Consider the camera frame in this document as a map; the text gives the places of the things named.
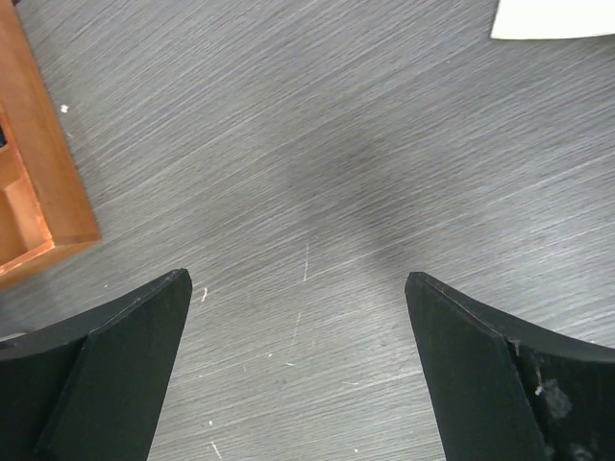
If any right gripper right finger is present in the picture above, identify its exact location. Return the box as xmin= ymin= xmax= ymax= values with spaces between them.
xmin=405 ymin=272 xmax=614 ymax=460

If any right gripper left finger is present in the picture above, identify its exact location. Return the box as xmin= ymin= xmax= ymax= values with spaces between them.
xmin=1 ymin=269 xmax=192 ymax=460

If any cream cloth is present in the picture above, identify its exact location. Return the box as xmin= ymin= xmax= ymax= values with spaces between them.
xmin=490 ymin=0 xmax=614 ymax=40

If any wooden compartment tray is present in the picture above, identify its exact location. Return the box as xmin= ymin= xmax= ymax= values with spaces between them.
xmin=1 ymin=1 xmax=101 ymax=288

